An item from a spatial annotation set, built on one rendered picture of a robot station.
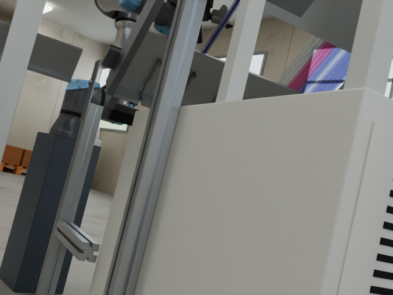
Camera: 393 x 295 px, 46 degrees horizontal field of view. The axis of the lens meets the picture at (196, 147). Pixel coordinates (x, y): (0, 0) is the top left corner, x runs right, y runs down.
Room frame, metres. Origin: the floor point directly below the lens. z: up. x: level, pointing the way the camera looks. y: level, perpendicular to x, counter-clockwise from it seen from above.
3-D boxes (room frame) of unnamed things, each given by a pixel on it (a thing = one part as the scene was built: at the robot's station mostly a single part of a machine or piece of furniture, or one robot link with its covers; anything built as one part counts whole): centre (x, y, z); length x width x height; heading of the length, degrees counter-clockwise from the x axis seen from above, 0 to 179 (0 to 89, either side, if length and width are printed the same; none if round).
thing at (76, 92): (1.73, 0.46, 0.72); 0.13 x 0.12 x 0.14; 123
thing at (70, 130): (1.73, 0.47, 0.60); 0.15 x 0.15 x 0.10
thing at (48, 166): (1.73, 0.47, 0.28); 0.18 x 0.18 x 0.55; 39
